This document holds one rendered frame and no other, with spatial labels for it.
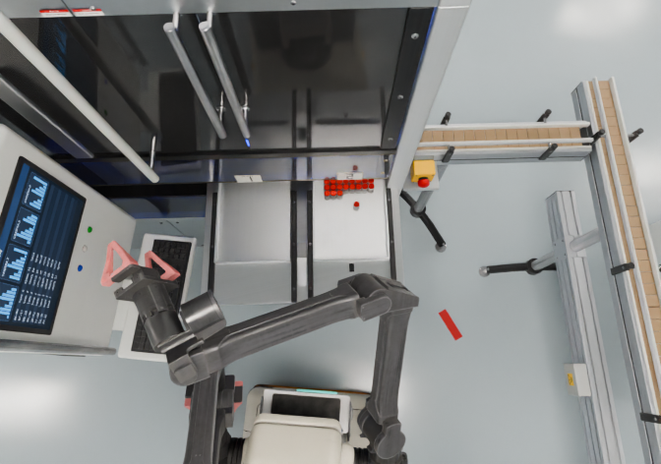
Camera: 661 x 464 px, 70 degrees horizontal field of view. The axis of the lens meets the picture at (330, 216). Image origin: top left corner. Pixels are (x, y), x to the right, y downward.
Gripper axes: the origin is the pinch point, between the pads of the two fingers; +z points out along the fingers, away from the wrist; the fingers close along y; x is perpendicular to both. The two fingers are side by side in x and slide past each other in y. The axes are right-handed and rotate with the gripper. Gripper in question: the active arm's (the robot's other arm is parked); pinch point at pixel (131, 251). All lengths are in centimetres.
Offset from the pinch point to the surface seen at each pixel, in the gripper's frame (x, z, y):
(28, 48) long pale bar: -9.0, 32.7, 19.7
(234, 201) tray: 1, 40, -74
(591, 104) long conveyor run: -126, 4, -110
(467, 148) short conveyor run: -78, 12, -95
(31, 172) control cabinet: 22.4, 42.1, -9.7
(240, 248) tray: 7, 23, -74
